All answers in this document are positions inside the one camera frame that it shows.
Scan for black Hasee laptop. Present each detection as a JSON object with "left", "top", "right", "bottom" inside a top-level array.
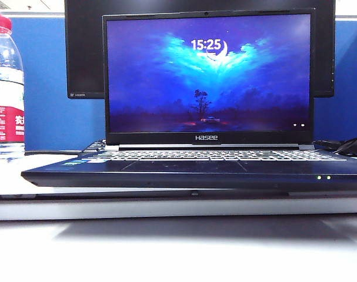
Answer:
[{"left": 21, "top": 8, "right": 357, "bottom": 191}]

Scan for white flat slab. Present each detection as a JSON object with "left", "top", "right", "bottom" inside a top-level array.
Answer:
[{"left": 0, "top": 196, "right": 357, "bottom": 221}]

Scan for black keyboard white keys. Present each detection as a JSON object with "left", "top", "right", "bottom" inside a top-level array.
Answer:
[{"left": 82, "top": 140, "right": 107, "bottom": 154}]

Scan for black ASUS monitor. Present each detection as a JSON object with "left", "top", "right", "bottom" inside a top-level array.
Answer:
[{"left": 64, "top": 0, "right": 336, "bottom": 100}]

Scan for blue office partition panel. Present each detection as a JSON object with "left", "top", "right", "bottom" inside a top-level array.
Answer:
[{"left": 8, "top": 16, "right": 357, "bottom": 152}]

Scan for clear water bottle red label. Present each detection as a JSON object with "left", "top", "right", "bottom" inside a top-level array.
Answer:
[{"left": 0, "top": 12, "right": 26, "bottom": 165}]

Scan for black cable bundle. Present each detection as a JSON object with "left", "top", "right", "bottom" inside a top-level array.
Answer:
[{"left": 313, "top": 132, "right": 357, "bottom": 157}]

